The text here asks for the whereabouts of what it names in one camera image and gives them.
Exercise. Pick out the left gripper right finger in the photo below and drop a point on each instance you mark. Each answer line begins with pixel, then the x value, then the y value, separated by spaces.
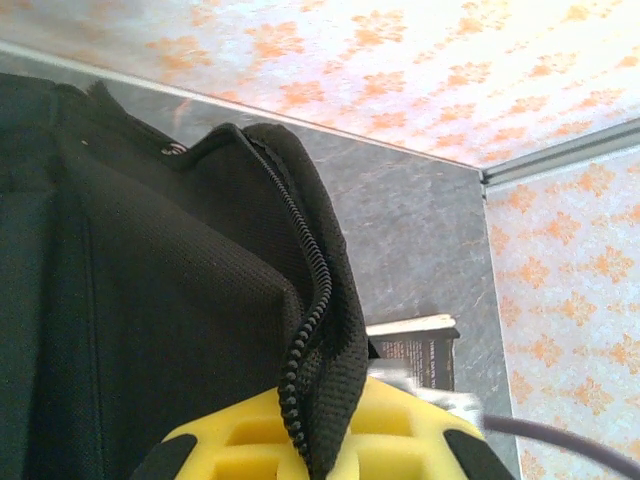
pixel 400 440

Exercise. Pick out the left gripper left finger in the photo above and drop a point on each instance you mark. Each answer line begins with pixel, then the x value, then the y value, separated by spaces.
pixel 250 440

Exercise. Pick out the black paperback book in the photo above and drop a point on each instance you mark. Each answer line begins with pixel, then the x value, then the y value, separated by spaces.
pixel 425 355

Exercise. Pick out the aluminium frame post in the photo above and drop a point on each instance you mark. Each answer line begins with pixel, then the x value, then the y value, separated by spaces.
pixel 560 152

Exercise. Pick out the black fabric backpack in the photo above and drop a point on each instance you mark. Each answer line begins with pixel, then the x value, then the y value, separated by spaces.
pixel 150 275

